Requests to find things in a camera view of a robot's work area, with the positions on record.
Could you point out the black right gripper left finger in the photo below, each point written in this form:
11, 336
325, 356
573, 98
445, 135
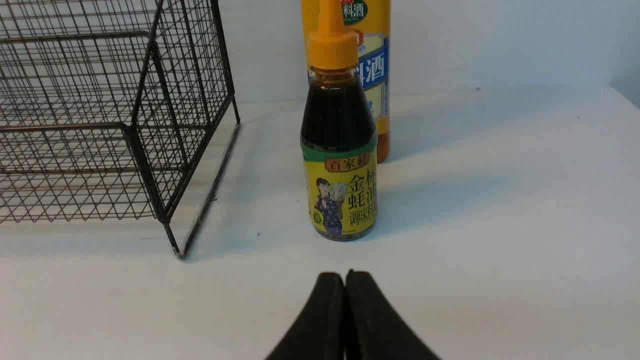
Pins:
318, 330

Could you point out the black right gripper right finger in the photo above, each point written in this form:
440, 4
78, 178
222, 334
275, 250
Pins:
375, 330

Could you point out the oyster sauce bottle yellow cap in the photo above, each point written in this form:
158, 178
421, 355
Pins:
338, 134

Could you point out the cooking wine bottle yellow label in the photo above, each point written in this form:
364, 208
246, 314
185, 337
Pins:
371, 22

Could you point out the black wire mesh shelf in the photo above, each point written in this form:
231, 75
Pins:
108, 106

